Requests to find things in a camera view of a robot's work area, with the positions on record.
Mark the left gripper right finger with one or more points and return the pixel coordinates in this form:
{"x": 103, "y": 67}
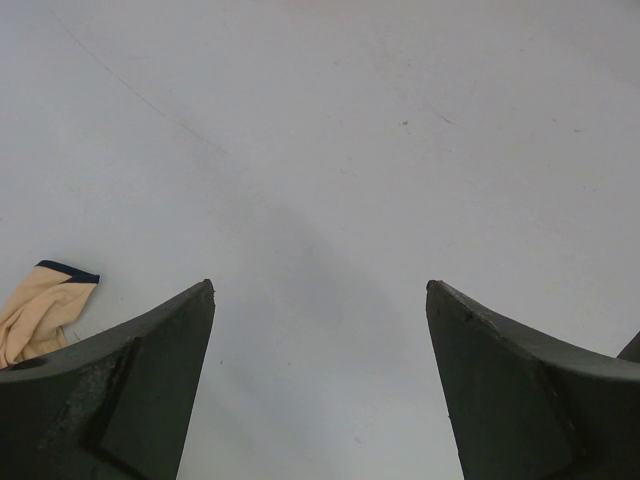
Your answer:
{"x": 526, "y": 405}

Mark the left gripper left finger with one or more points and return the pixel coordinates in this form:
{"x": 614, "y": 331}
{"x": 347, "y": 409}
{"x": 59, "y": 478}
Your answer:
{"x": 116, "y": 405}

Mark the peach underwear dark trim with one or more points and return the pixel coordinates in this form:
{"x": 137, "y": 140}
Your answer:
{"x": 52, "y": 296}

